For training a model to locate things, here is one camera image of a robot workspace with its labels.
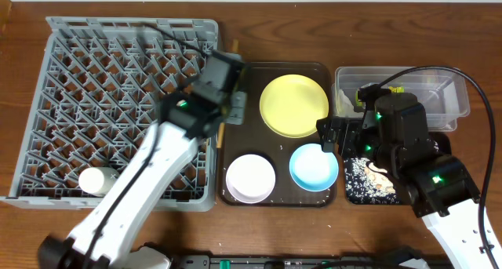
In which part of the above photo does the white tissue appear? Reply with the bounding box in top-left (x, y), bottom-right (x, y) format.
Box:
top-left (336, 89), bottom-right (358, 117)

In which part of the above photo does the light blue bowl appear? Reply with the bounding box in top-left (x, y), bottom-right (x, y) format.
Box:
top-left (289, 144), bottom-right (339, 192)

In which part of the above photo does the yellow round plate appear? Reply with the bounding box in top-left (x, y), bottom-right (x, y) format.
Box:
top-left (259, 75), bottom-right (329, 138)

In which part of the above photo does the green orange snack wrapper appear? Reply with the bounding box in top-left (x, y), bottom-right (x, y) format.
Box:
top-left (355, 86), bottom-right (405, 107)

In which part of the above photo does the white cup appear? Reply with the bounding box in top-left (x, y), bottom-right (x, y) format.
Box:
top-left (78, 167), bottom-right (119, 197)

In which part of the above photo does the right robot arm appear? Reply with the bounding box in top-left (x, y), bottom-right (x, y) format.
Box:
top-left (316, 89), bottom-right (501, 268)

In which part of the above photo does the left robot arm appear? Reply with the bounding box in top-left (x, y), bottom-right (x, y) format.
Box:
top-left (38, 50), bottom-right (246, 268)

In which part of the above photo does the black food waste tray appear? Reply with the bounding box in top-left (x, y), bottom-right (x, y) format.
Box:
top-left (341, 131), bottom-right (452, 206)

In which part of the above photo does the clear plastic waste bin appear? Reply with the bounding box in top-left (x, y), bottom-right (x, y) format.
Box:
top-left (332, 66), bottom-right (470, 133)

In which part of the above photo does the grey plastic dish rack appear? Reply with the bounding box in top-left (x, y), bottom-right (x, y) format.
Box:
top-left (2, 16), bottom-right (220, 209)

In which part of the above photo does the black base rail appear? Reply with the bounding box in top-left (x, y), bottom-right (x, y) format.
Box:
top-left (133, 243), bottom-right (432, 269)

